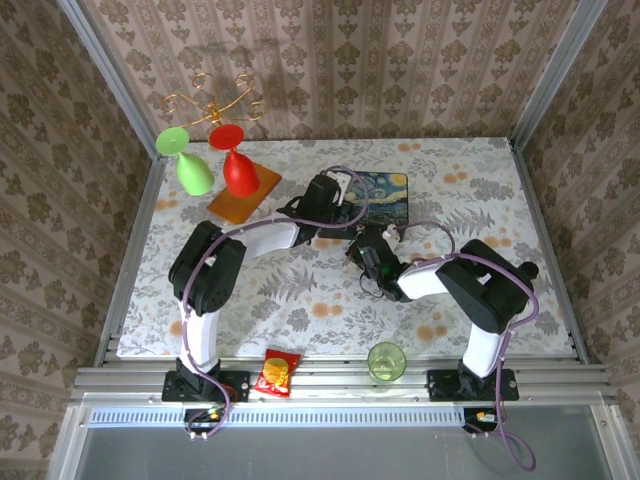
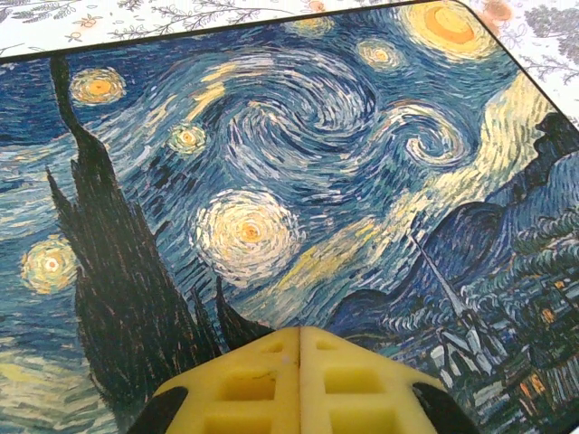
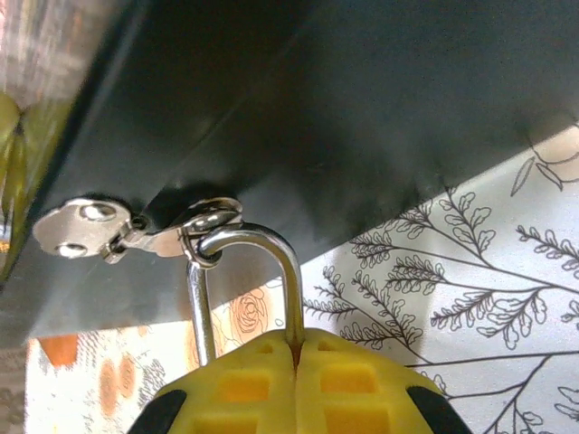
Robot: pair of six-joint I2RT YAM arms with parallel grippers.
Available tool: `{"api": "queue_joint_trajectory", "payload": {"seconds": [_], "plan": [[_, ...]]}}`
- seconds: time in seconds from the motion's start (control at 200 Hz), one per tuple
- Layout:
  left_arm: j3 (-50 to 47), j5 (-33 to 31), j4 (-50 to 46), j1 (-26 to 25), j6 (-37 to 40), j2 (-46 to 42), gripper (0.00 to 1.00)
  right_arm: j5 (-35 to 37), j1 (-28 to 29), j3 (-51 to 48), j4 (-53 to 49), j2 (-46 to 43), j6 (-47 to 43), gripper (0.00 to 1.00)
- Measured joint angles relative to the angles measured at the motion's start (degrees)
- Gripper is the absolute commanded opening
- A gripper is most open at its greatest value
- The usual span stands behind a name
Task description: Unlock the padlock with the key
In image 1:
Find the white slotted cable duct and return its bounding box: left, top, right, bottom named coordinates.
left=88, top=405, right=469, bottom=427

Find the green plastic goblet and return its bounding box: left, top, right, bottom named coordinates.
left=155, top=126, right=216, bottom=197

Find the small controller board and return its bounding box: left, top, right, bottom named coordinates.
left=463, top=407, right=501, bottom=435
left=183, top=407, right=227, bottom=435

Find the green transparent cup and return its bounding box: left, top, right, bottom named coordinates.
left=366, top=341, right=408, bottom=386

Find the aluminium front rail frame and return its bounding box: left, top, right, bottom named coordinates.
left=69, top=353, right=612, bottom=404

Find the aluminium side rail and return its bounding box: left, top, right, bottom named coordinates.
left=508, top=138, right=590, bottom=364
left=93, top=153, right=167, bottom=364

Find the red snack packet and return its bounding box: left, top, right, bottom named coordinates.
left=253, top=348, right=303, bottom=399

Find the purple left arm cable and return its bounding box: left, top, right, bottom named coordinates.
left=179, top=166, right=371, bottom=441

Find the red plastic goblet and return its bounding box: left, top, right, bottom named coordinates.
left=207, top=124, right=261, bottom=198

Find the aluminium corner post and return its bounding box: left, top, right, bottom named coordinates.
left=56, top=0, right=162, bottom=160
left=508, top=0, right=610, bottom=147

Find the amber rectangular board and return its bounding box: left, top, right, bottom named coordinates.
left=206, top=158, right=283, bottom=229

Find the starry night painting tin box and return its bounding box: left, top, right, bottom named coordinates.
left=343, top=171, right=411, bottom=227

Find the gold wire glass rack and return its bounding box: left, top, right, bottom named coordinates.
left=160, top=72, right=267, bottom=126

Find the floral tablecloth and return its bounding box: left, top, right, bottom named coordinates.
left=115, top=137, right=576, bottom=359

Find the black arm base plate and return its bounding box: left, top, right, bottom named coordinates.
left=161, top=368, right=251, bottom=404
left=426, top=367, right=519, bottom=403

